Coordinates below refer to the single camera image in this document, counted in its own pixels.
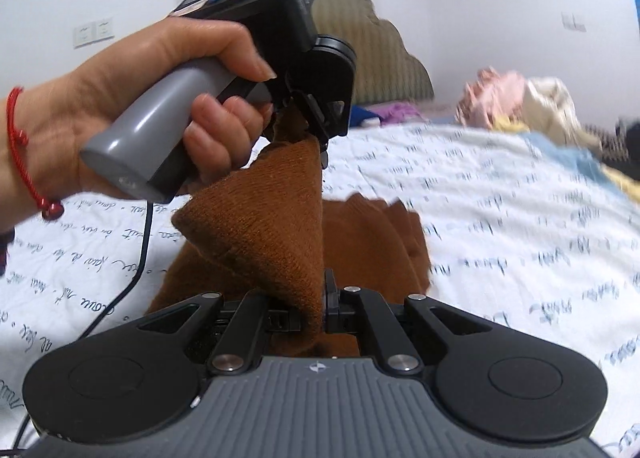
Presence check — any black cable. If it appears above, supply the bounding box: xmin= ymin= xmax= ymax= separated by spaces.
xmin=11 ymin=197 xmax=156 ymax=454

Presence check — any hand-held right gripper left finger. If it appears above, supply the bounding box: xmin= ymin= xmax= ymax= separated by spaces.
xmin=137 ymin=288 xmax=304 ymax=375

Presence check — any olive upholstered headboard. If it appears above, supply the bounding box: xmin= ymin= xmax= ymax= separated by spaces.
xmin=312 ymin=0 xmax=435 ymax=106

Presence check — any white script printed bedsheet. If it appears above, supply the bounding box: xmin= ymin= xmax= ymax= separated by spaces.
xmin=0 ymin=122 xmax=640 ymax=458

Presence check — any red string bracelet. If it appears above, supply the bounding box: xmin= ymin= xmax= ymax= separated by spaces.
xmin=6 ymin=86 xmax=65 ymax=222

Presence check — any dark patterned cloth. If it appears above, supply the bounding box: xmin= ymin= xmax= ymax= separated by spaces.
xmin=582 ymin=117 xmax=640 ymax=174

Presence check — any pink garment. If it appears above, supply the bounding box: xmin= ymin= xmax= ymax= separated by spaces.
xmin=456 ymin=66 xmax=527 ymax=132

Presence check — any light blue cloth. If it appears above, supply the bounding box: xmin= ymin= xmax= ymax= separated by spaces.
xmin=522 ymin=130 xmax=617 ymax=180

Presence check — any dark blue cloth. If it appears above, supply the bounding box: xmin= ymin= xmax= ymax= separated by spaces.
xmin=349 ymin=104 xmax=381 ymax=127

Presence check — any purple garment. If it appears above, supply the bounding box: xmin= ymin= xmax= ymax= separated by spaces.
xmin=372 ymin=102 xmax=427 ymax=125

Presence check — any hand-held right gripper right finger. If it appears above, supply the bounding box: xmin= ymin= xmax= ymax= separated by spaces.
xmin=323 ymin=268 xmax=495 ymax=375

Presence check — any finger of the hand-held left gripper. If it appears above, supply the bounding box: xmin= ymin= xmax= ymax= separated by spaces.
xmin=316 ymin=105 xmax=333 ymax=170
xmin=289 ymin=89 xmax=325 ymax=145

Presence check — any brown knitted garment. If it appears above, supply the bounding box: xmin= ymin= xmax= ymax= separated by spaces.
xmin=145 ymin=108 xmax=432 ymax=359

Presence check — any person's left hand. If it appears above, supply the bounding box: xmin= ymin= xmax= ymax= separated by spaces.
xmin=20 ymin=18 xmax=277 ymax=205

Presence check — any cream garment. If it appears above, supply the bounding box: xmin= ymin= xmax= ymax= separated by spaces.
xmin=521 ymin=76 xmax=602 ymax=155

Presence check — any person's left forearm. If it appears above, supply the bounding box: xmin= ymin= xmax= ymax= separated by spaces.
xmin=0 ymin=89 xmax=48 ymax=235

